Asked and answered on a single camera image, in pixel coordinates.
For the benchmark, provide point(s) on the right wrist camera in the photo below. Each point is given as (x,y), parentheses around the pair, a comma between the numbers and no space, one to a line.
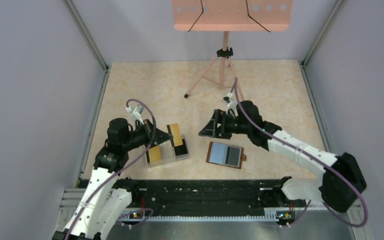
(229,100)

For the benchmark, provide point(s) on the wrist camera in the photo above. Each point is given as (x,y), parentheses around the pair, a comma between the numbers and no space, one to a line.
(136,112)
(229,100)

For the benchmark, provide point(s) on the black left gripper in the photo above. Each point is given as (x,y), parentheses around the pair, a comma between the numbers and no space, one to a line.
(155,136)

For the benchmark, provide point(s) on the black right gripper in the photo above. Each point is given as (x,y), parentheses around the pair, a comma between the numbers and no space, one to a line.
(212,130)

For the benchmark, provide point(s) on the yellow credit card stack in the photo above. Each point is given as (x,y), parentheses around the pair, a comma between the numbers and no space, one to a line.
(153,155)

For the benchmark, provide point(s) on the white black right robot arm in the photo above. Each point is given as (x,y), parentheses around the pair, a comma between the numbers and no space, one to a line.
(340,181)

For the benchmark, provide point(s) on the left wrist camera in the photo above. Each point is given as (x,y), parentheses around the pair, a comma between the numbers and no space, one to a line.
(136,112)

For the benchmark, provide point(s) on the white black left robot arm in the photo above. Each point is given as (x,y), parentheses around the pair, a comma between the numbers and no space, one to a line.
(103,202)

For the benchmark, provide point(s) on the black credit card stack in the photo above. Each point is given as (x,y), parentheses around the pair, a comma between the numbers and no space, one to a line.
(181,150)

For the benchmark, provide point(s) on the brown leather card holder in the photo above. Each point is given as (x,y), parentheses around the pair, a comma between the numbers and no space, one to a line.
(217,154)

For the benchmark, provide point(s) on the clear acrylic card box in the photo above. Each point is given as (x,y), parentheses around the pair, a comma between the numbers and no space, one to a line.
(167,155)

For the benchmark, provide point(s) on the pink tripod music stand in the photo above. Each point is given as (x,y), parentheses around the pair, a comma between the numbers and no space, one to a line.
(226,16)

